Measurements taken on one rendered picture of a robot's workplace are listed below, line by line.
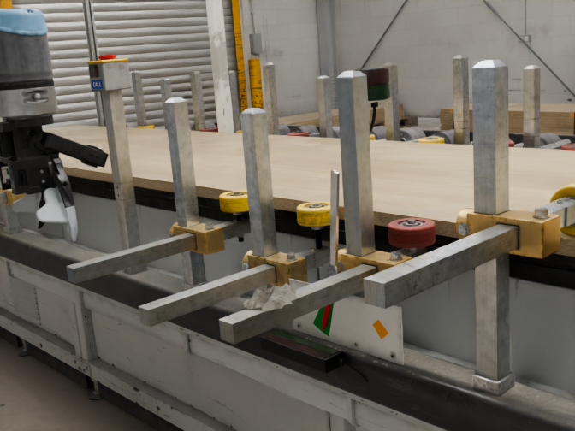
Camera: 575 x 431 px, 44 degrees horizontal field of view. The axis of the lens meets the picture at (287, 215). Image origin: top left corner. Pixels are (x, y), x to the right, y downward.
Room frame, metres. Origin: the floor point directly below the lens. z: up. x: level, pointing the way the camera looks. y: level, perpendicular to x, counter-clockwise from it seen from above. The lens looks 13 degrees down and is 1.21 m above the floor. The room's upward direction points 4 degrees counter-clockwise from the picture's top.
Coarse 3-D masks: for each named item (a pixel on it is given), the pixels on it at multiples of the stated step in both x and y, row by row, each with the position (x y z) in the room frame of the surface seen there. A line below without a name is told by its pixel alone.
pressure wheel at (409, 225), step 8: (392, 224) 1.20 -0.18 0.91; (400, 224) 1.20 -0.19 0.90; (408, 224) 1.19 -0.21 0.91; (416, 224) 1.19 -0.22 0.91; (424, 224) 1.18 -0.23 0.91; (432, 224) 1.18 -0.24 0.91; (392, 232) 1.18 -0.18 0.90; (400, 232) 1.17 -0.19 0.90; (408, 232) 1.16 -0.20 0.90; (416, 232) 1.16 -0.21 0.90; (424, 232) 1.16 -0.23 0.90; (432, 232) 1.17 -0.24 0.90; (392, 240) 1.18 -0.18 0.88; (400, 240) 1.17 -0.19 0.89; (408, 240) 1.16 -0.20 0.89; (416, 240) 1.16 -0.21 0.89; (424, 240) 1.16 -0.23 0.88; (432, 240) 1.17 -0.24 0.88; (408, 248) 1.19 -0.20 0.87; (416, 248) 1.19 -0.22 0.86
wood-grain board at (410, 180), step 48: (96, 144) 2.88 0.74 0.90; (144, 144) 2.75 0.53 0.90; (192, 144) 2.64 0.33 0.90; (240, 144) 2.53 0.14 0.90; (288, 144) 2.43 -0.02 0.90; (336, 144) 2.33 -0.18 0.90; (384, 144) 2.25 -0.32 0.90; (432, 144) 2.17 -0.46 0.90; (288, 192) 1.58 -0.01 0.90; (384, 192) 1.50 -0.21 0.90; (432, 192) 1.46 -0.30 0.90; (528, 192) 1.39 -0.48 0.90
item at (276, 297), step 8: (272, 288) 0.98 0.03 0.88; (280, 288) 0.98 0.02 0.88; (288, 288) 1.01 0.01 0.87; (256, 296) 0.97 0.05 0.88; (264, 296) 0.98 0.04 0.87; (272, 296) 0.97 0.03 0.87; (280, 296) 0.97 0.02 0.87; (288, 296) 0.98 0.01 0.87; (248, 304) 0.96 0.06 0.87; (256, 304) 0.96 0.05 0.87; (264, 304) 0.96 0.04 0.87; (272, 304) 0.95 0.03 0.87; (280, 304) 0.95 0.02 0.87
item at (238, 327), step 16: (416, 256) 1.18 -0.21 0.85; (352, 272) 1.09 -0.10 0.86; (368, 272) 1.10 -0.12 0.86; (304, 288) 1.03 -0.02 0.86; (320, 288) 1.03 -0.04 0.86; (336, 288) 1.05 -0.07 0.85; (352, 288) 1.07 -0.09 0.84; (288, 304) 0.98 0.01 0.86; (304, 304) 1.00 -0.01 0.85; (320, 304) 1.02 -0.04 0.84; (224, 320) 0.93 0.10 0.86; (240, 320) 0.92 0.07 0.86; (256, 320) 0.94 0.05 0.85; (272, 320) 0.96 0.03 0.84; (288, 320) 0.98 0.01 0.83; (224, 336) 0.92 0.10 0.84; (240, 336) 0.92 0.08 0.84
